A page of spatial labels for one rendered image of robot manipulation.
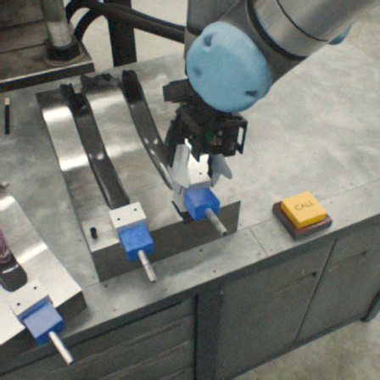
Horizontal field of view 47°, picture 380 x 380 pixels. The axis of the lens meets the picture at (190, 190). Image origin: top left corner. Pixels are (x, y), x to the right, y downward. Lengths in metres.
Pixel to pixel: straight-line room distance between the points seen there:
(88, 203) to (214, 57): 0.45
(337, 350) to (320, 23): 1.39
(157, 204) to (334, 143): 0.46
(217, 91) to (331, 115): 0.74
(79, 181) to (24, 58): 0.65
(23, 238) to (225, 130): 0.38
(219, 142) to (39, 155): 0.51
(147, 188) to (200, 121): 0.23
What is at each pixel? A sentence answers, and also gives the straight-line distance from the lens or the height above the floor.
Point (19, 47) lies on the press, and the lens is 1.45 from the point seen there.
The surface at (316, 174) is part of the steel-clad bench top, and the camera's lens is 0.95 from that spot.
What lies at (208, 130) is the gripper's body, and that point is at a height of 1.08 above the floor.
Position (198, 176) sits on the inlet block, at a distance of 0.71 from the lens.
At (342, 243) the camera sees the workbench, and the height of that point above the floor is 0.62.
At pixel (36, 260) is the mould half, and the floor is 0.86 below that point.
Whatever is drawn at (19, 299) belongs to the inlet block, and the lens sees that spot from 0.69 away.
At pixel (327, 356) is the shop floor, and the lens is 1.63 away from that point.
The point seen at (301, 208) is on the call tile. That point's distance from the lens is 0.83.
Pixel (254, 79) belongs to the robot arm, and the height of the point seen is 1.25.
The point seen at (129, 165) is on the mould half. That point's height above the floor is 0.88.
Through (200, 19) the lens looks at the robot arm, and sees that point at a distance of 0.55.
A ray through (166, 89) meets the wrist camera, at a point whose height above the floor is 1.06.
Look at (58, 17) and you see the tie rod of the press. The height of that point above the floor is 0.91.
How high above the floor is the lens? 1.45
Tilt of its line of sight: 47 degrees down
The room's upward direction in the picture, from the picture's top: straight up
